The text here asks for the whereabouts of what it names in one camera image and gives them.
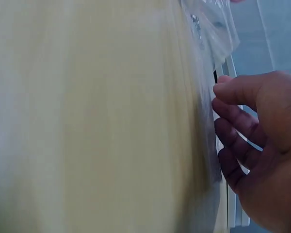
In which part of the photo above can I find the clear plastic bag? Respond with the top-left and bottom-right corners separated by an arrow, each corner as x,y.
178,0 -> 241,184

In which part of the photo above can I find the person's right hand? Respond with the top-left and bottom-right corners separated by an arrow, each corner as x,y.
211,70 -> 291,233

